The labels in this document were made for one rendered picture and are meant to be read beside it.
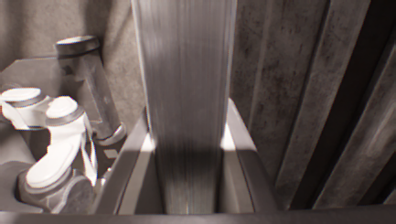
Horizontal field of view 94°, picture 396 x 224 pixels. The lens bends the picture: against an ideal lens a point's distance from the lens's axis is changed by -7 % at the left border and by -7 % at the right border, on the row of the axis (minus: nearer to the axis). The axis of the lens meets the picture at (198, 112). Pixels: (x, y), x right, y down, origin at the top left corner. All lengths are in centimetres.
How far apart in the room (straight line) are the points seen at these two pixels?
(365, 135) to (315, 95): 9
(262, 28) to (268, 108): 10
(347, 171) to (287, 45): 21
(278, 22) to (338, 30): 6
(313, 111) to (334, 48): 7
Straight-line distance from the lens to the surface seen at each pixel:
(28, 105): 118
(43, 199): 62
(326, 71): 25
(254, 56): 24
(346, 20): 24
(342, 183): 37
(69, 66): 108
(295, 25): 24
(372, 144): 33
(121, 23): 111
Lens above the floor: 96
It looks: 57 degrees down
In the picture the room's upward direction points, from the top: 163 degrees counter-clockwise
